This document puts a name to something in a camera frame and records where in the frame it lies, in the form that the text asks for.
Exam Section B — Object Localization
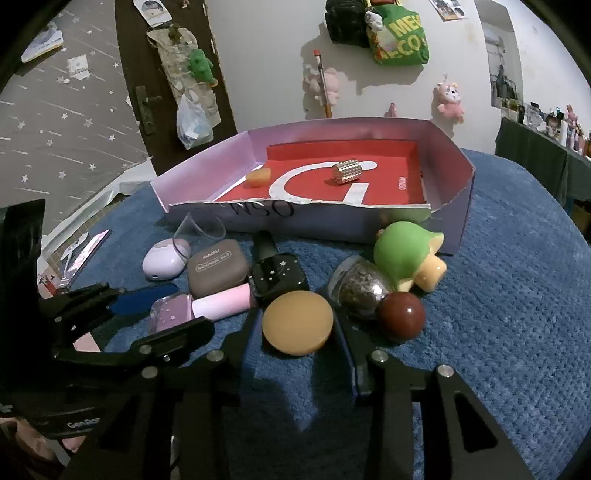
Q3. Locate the green tote bag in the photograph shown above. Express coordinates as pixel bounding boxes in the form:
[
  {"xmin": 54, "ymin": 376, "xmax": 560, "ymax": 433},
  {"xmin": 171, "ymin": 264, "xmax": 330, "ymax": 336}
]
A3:
[{"xmin": 367, "ymin": 4, "xmax": 430, "ymax": 65}]

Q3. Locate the wall photo print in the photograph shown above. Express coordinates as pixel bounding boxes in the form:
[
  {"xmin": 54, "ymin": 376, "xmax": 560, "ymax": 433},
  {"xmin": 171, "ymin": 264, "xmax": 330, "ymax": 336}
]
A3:
[{"xmin": 429, "ymin": 0, "xmax": 467, "ymax": 21}]

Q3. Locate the orange handled stick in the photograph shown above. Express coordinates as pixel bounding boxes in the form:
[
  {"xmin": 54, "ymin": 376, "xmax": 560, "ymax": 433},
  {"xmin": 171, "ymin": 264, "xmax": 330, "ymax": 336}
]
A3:
[{"xmin": 313, "ymin": 50, "xmax": 334, "ymax": 118}]

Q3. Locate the green mushroom toy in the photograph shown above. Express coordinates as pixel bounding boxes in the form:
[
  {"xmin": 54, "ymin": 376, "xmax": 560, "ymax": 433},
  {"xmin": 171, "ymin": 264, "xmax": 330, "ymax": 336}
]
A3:
[{"xmin": 373, "ymin": 220, "xmax": 448, "ymax": 294}]

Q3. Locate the black bag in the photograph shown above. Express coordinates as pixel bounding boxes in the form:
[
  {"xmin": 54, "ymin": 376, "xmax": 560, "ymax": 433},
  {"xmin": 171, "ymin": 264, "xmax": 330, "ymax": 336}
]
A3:
[{"xmin": 324, "ymin": 0, "xmax": 372, "ymax": 47}]

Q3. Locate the clear plastic cup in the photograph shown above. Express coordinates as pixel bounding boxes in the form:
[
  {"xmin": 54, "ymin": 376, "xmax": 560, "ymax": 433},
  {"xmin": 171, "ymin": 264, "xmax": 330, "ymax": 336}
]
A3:
[{"xmin": 174, "ymin": 212, "xmax": 227, "ymax": 243}]

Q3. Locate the round orange disc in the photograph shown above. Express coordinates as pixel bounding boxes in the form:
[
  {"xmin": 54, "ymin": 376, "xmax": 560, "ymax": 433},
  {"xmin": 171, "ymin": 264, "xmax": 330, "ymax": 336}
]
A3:
[{"xmin": 262, "ymin": 291, "xmax": 334, "ymax": 356}]

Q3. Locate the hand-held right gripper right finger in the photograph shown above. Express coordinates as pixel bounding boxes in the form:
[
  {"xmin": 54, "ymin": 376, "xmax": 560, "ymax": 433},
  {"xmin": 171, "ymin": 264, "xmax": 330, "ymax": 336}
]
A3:
[{"xmin": 333, "ymin": 305, "xmax": 539, "ymax": 480}]

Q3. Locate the small amber glass bottle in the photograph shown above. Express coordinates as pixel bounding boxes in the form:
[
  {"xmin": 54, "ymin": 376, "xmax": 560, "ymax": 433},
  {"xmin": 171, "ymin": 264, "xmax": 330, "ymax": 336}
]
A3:
[{"xmin": 331, "ymin": 159, "xmax": 365, "ymax": 185}]

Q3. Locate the clear hanging organizer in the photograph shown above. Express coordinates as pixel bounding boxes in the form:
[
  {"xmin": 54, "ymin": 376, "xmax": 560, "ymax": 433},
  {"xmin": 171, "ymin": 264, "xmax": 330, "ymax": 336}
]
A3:
[{"xmin": 147, "ymin": 25, "xmax": 221, "ymax": 127}]

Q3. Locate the glitter bottle with brown cap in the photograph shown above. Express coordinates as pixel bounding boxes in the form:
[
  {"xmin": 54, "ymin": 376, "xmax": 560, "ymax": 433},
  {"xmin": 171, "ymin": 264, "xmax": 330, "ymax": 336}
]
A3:
[{"xmin": 327, "ymin": 256, "xmax": 426, "ymax": 343}]

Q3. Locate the white plastic bag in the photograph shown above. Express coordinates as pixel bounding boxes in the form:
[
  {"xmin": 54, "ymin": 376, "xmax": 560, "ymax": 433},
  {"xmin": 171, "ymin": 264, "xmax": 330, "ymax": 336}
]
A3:
[{"xmin": 176, "ymin": 95, "xmax": 214, "ymax": 151}]

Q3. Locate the taupe eyeshadow compact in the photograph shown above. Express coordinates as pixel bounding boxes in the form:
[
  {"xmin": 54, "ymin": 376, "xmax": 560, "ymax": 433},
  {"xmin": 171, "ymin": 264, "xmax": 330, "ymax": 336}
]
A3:
[{"xmin": 187, "ymin": 239, "xmax": 252, "ymax": 298}]

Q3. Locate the pink plush toy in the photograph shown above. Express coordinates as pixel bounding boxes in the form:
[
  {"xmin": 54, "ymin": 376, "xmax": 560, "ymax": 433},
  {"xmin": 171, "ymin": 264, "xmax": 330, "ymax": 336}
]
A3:
[{"xmin": 302, "ymin": 67, "xmax": 342, "ymax": 108}]

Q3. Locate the metal door handle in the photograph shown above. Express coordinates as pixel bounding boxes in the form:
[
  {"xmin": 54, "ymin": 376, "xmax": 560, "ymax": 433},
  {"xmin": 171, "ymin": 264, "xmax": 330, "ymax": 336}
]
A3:
[{"xmin": 135, "ymin": 85, "xmax": 163, "ymax": 136}]

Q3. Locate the pink nail polish bottle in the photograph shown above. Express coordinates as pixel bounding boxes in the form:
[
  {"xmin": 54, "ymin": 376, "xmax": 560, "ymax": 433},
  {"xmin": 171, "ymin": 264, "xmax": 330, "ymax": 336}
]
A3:
[{"xmin": 148, "ymin": 282, "xmax": 257, "ymax": 335}]

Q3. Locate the white photo card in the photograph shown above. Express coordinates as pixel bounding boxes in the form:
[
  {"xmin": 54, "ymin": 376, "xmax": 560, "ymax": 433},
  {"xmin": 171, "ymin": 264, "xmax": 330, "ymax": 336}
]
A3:
[{"xmin": 133, "ymin": 0, "xmax": 172, "ymax": 26}]

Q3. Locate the table with dark green cloth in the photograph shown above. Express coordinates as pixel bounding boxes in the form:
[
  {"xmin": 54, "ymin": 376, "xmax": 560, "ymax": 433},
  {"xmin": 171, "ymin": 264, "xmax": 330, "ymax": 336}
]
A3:
[{"xmin": 495, "ymin": 116, "xmax": 591, "ymax": 204}]

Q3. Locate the white plastic sheet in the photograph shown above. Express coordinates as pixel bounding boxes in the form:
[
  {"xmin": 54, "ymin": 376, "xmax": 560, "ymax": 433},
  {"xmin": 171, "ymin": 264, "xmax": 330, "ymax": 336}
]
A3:
[{"xmin": 99, "ymin": 154, "xmax": 155, "ymax": 204}]

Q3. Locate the row of cosmetic bottles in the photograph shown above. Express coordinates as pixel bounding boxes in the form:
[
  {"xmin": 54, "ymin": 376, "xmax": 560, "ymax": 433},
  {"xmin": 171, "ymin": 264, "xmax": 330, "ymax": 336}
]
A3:
[{"xmin": 501, "ymin": 97, "xmax": 591, "ymax": 158}]

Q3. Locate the black starry nail polish bottle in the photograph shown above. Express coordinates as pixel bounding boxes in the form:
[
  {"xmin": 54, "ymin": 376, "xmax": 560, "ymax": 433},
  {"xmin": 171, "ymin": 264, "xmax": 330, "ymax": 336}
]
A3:
[{"xmin": 248, "ymin": 230, "xmax": 311, "ymax": 306}]

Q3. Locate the pink bear plush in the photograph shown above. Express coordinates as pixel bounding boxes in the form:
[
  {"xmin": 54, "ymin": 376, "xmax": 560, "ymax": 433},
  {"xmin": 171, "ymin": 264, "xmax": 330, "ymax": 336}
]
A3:
[{"xmin": 433, "ymin": 82, "xmax": 465, "ymax": 124}]

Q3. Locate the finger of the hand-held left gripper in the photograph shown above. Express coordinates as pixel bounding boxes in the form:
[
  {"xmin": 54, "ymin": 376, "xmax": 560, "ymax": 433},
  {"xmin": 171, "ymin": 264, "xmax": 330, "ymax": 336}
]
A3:
[
  {"xmin": 41, "ymin": 282, "xmax": 180, "ymax": 326},
  {"xmin": 52, "ymin": 318, "xmax": 216, "ymax": 368}
]

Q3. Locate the green plush toy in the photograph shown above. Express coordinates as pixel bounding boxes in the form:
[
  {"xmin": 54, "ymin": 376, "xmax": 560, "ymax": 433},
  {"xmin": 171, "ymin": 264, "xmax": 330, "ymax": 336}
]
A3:
[{"xmin": 187, "ymin": 47, "xmax": 219, "ymax": 87}]

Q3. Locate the pink and red cardboard box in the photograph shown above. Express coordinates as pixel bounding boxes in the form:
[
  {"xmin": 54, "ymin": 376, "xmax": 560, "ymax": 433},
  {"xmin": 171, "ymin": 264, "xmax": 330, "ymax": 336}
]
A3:
[{"xmin": 151, "ymin": 117, "xmax": 476, "ymax": 256}]

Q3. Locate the white booklet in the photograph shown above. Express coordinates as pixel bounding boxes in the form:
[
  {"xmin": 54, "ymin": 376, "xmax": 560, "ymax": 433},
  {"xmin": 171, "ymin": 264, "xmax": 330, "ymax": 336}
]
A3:
[{"xmin": 21, "ymin": 21, "xmax": 63, "ymax": 63}]

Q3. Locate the smartphone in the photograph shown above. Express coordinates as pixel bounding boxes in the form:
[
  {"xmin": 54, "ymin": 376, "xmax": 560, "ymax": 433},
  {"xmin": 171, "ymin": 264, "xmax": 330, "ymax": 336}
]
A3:
[{"xmin": 69, "ymin": 229, "xmax": 112, "ymax": 278}]

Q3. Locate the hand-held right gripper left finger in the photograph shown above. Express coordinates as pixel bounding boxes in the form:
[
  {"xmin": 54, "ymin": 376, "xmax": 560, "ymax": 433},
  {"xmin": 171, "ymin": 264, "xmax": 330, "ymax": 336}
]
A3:
[{"xmin": 60, "ymin": 305, "xmax": 259, "ymax": 480}]

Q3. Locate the lilac earbud case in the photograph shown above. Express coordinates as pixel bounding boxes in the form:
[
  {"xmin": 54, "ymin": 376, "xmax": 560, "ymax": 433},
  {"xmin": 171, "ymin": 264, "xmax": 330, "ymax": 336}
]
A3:
[{"xmin": 142, "ymin": 237, "xmax": 191, "ymax": 280}]

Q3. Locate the dark brown door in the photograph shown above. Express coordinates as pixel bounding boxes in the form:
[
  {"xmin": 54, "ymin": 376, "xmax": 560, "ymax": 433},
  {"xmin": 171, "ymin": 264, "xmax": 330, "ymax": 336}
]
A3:
[{"xmin": 115, "ymin": 0, "xmax": 238, "ymax": 176}]

